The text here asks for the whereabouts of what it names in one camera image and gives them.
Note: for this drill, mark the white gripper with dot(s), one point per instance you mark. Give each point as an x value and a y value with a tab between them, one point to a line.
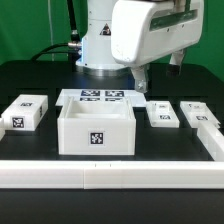
144	31

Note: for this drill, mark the white cabinet body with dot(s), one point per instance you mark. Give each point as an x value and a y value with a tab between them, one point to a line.
96	128

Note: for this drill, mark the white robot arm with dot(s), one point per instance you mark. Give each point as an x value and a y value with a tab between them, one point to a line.
96	58

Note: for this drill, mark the white cabinet top block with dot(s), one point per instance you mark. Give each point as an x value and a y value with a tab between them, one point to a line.
25	112

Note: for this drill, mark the white left fence stub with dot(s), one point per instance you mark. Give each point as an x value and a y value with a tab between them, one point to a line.
2	128

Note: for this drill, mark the white marker base plate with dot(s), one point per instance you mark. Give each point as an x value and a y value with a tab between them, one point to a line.
137	99

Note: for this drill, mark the white right fence rail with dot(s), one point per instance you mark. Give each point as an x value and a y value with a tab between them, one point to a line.
212	139

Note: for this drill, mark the white fence rail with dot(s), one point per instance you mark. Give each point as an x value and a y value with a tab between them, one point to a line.
212	139
111	174

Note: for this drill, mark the white front fence rail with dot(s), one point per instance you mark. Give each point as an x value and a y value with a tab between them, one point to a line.
111	174

